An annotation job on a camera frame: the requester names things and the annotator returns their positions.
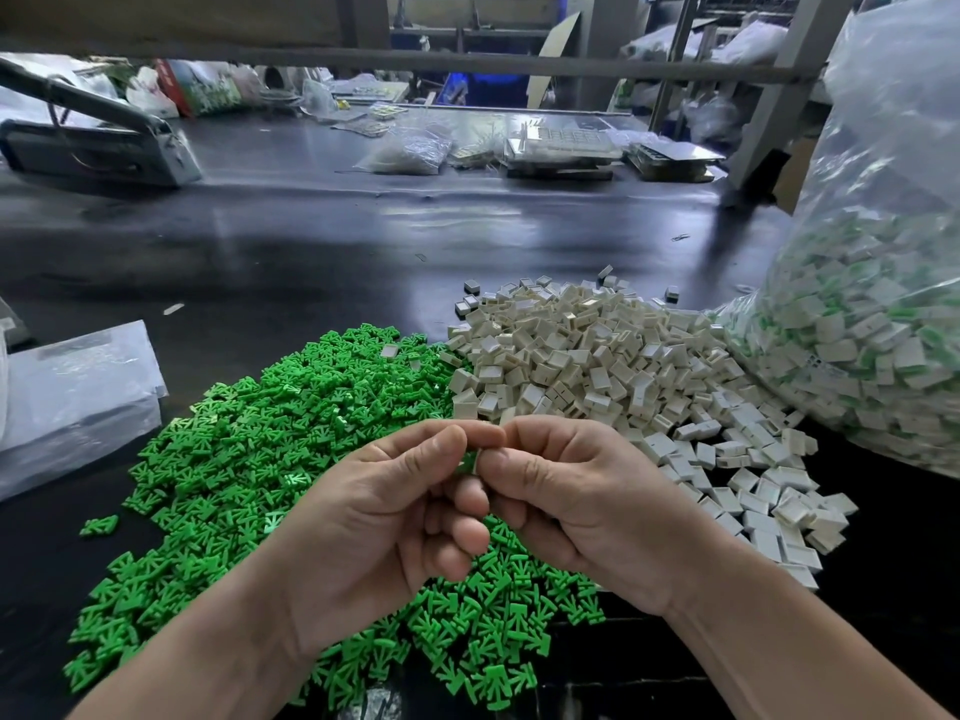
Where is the person's left hand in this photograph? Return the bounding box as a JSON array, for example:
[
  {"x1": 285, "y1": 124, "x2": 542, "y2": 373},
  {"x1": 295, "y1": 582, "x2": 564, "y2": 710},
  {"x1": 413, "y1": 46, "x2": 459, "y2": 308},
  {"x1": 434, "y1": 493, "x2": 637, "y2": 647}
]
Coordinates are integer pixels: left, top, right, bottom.
[{"x1": 255, "y1": 419, "x2": 509, "y2": 661}]

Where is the person's right hand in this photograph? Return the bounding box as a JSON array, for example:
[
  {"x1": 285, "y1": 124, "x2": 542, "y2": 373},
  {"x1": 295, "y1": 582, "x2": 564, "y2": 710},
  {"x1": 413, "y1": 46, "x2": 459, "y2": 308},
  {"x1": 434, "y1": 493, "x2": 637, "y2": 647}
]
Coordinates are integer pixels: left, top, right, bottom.
[{"x1": 472, "y1": 415, "x2": 737, "y2": 621}]

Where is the pile of white plastic caps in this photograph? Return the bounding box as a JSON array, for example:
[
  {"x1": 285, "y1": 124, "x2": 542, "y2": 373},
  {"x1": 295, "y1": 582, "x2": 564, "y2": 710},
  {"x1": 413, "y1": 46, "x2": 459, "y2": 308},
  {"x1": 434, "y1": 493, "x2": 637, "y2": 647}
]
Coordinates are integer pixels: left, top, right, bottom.
[{"x1": 445, "y1": 277, "x2": 861, "y2": 591}]

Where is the pile of green plastic clips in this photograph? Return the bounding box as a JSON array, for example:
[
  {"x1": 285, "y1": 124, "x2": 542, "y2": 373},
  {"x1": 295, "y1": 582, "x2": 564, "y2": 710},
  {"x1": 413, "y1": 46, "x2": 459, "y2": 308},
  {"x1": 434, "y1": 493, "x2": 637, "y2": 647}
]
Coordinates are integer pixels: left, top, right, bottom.
[{"x1": 63, "y1": 325, "x2": 609, "y2": 711}]

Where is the clear plastic bag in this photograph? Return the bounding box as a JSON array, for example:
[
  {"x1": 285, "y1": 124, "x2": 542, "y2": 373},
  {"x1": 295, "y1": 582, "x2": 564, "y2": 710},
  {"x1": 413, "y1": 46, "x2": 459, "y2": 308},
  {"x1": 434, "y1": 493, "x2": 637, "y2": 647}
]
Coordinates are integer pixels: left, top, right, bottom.
[{"x1": 717, "y1": 0, "x2": 960, "y2": 481}]

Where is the person's left forearm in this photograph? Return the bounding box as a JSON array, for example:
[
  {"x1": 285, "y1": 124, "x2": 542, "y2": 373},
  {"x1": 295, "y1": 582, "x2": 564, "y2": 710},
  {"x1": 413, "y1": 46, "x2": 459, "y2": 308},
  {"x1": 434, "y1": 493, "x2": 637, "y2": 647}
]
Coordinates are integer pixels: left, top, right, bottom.
[{"x1": 67, "y1": 569, "x2": 354, "y2": 720}]

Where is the small clear bag of parts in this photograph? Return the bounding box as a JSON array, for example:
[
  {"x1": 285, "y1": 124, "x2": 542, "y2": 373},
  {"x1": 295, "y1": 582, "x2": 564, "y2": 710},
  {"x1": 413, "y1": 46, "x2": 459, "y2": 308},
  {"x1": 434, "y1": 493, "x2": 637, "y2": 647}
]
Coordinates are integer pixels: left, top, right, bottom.
[{"x1": 360, "y1": 124, "x2": 456, "y2": 177}]

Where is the stack of clear flat bags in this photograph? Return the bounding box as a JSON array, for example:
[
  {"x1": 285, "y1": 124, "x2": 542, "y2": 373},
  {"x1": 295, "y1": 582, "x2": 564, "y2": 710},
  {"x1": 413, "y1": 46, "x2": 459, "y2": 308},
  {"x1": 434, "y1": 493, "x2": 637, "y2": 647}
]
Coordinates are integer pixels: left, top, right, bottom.
[{"x1": 0, "y1": 319, "x2": 170, "y2": 504}]

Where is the dark flat tray stack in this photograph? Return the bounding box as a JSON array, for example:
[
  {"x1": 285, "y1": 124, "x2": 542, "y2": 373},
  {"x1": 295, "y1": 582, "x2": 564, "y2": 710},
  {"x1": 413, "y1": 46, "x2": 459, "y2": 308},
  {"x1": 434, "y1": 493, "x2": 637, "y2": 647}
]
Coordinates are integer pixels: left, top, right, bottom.
[{"x1": 627, "y1": 137, "x2": 729, "y2": 184}]

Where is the blue crate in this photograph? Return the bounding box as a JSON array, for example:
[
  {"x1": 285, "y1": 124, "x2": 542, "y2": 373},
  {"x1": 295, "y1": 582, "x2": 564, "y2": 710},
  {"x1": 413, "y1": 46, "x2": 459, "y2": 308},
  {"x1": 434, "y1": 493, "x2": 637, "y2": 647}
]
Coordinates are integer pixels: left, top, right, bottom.
[{"x1": 439, "y1": 70, "x2": 534, "y2": 109}]

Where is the grey heat sealer machine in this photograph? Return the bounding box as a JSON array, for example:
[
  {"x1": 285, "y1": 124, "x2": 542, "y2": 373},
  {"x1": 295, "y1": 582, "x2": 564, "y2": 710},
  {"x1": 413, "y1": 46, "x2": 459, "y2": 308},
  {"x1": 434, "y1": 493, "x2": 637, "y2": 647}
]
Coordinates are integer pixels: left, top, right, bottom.
[{"x1": 0, "y1": 55, "x2": 204, "y2": 189}]

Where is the grey metal horizontal bar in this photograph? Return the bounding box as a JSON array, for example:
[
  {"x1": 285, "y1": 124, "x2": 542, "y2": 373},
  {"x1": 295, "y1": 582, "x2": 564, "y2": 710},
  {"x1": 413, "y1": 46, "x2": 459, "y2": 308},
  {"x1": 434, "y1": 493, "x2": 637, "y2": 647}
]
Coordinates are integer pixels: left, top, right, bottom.
[{"x1": 0, "y1": 37, "x2": 819, "y2": 87}]

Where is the grey metal slanted post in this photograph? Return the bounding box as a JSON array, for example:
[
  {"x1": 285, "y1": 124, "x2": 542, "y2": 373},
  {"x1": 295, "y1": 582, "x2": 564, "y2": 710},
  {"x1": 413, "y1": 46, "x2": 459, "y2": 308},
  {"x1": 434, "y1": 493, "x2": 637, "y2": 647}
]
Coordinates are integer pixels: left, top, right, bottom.
[{"x1": 730, "y1": 0, "x2": 857, "y2": 196}]

